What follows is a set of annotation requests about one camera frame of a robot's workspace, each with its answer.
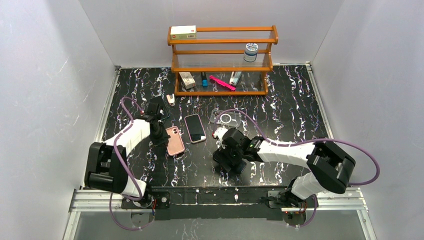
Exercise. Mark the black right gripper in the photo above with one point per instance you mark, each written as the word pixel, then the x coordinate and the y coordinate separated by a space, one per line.
pixel 228 159

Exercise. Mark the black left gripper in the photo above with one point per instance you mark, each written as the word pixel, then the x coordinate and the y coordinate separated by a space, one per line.
pixel 159 131

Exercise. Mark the pink phone case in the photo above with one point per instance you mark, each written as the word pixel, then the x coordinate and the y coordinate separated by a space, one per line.
pixel 175 144

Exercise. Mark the clear magsafe phone case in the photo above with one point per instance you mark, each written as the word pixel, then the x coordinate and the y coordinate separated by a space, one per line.
pixel 230 119

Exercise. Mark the black smartphone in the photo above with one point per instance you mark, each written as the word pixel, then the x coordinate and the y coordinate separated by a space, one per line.
pixel 238 167
pixel 195 128

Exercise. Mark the dark teal smartphone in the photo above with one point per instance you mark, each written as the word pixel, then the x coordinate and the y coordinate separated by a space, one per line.
pixel 165 110

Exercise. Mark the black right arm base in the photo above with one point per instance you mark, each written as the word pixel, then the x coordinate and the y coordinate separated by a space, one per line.
pixel 302 211

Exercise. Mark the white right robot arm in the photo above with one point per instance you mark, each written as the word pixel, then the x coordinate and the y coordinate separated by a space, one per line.
pixel 330 167

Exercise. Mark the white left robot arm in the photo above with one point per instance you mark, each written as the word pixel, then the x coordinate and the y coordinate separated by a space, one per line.
pixel 107 167

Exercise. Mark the small pink white clip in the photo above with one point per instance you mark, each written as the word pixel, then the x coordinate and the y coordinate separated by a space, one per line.
pixel 171 99

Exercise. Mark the small grey box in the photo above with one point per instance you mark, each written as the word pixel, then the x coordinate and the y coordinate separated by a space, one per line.
pixel 188 80

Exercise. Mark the blue black marker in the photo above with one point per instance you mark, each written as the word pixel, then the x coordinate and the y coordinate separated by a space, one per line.
pixel 204 80

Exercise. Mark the pink comb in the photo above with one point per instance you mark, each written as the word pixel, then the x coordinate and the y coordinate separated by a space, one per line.
pixel 222 83

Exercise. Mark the white teal stapler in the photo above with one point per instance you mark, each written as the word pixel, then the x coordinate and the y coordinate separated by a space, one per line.
pixel 235 77

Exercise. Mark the wooden three-tier shelf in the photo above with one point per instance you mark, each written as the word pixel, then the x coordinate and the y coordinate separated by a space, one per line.
pixel 219 51

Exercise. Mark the white cardboard box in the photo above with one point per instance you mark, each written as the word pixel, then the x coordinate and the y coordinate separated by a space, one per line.
pixel 183 32

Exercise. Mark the white blue round jar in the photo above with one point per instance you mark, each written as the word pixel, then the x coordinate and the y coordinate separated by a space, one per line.
pixel 250 52

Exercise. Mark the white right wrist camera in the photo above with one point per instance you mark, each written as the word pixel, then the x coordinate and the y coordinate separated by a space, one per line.
pixel 219 133

